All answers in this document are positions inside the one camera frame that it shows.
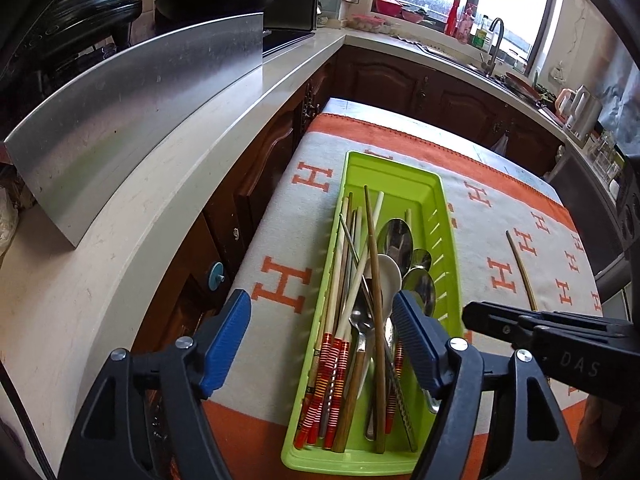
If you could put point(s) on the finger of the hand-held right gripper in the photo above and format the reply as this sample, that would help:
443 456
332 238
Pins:
495 322
570 321

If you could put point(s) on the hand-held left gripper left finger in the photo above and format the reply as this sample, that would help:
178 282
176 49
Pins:
225 340

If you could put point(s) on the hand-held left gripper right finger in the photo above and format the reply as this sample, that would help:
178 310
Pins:
415 340

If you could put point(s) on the steel soup spoon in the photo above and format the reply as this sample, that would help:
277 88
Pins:
419 287

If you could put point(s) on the thin golden-brown chopstick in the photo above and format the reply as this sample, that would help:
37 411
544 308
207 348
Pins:
522 272

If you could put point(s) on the brown wooden chopstick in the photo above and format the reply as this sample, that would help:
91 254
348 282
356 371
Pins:
374 285

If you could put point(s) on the white ceramic spoon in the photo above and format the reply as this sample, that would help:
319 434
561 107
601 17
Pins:
387 275

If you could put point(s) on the white chopstick red striped end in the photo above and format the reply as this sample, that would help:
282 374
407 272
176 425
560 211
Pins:
350 302

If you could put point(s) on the bamboo chopstick with patterned end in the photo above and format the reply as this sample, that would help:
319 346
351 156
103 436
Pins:
345 280

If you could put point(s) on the large steel spoon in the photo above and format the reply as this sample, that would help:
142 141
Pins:
395 240

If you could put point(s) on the green plastic utensil tray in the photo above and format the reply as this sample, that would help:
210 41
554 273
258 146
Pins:
400 180

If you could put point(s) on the person's right hand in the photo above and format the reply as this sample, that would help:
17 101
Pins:
599 422

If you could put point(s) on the blue cabinet knob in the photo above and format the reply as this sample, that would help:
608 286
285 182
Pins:
217 275

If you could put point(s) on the orange patterned blanket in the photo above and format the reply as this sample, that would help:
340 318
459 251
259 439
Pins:
285 240

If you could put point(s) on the steel cabinet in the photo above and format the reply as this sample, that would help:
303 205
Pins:
585 195

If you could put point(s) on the glass jar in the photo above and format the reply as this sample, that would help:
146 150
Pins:
605 152

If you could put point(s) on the hanging plastic bag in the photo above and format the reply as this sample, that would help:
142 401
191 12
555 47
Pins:
502 142

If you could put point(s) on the pink cup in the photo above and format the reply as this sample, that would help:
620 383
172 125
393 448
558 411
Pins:
562 102

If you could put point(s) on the stack of dishes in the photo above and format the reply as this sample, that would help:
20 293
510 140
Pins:
520 85

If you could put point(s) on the steel splash guard panel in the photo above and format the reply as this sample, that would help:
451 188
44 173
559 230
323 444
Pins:
125 110

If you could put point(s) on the steel kitchen faucet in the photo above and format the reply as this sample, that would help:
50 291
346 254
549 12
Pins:
492 45

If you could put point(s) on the green bottle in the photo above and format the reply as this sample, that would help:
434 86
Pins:
481 37

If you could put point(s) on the pink bottle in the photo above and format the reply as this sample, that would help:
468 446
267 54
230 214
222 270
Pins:
467 25

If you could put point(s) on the black gas stove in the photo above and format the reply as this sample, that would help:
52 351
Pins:
285 40

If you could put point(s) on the red spray bottle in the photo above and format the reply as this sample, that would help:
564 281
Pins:
452 17

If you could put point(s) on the food container with pink lid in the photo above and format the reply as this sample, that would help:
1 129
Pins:
367 22

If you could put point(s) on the red plastic bowl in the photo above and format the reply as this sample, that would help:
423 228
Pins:
387 5

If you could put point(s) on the clear plastic wall sheet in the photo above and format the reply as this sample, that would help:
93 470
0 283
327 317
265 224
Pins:
620 95

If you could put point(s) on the white wall socket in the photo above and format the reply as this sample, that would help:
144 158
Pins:
557 72

